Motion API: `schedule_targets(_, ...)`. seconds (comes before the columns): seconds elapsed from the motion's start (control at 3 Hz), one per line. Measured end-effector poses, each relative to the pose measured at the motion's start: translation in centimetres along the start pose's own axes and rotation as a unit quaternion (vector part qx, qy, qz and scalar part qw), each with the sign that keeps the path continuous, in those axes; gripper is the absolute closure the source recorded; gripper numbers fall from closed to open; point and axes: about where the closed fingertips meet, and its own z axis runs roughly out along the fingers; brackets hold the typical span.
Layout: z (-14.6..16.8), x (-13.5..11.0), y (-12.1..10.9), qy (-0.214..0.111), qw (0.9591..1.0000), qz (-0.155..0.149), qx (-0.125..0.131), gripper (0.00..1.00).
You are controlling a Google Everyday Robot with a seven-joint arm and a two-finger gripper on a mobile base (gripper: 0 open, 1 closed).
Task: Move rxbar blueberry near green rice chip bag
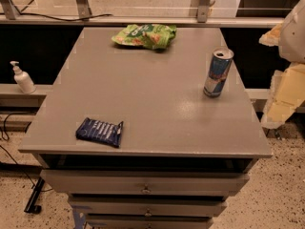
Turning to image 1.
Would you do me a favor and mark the top grey drawer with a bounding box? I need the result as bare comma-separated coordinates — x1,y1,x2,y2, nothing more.
41,170,249,197

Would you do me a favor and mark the blue rxbar blueberry wrapper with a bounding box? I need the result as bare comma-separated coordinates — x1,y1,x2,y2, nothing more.
75,118,124,148

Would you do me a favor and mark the green rice chip bag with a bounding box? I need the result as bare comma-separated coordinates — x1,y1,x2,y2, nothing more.
112,24,176,50

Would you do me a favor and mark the black floor cable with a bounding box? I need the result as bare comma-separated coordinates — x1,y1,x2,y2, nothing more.
0,112,46,189

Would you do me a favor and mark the black metal floor bracket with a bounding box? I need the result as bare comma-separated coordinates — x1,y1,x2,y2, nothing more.
24,177,45,214

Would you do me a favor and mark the grey metal window rail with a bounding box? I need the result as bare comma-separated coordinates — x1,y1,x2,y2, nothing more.
0,15,284,29

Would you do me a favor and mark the bottom grey drawer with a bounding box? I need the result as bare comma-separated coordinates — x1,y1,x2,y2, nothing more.
86,216,213,229

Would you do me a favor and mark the blue silver energy drink can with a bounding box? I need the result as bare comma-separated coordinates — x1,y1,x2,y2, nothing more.
203,47,234,97

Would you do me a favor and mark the black cable on ledge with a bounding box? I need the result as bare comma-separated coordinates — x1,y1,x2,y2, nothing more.
0,12,114,22

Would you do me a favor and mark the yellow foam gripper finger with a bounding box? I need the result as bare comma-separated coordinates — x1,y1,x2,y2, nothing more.
261,63,305,129
258,24,282,47

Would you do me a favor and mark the middle grey drawer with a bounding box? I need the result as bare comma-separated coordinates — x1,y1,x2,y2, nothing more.
69,197,227,218

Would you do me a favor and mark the white pump sanitizer bottle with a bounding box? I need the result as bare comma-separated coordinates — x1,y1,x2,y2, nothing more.
10,61,36,94

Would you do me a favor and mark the grey drawer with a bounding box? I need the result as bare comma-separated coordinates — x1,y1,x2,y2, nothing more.
41,170,249,197
86,216,213,229
69,197,227,218

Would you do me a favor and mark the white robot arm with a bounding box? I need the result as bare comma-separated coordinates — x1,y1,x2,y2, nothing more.
259,0,305,129

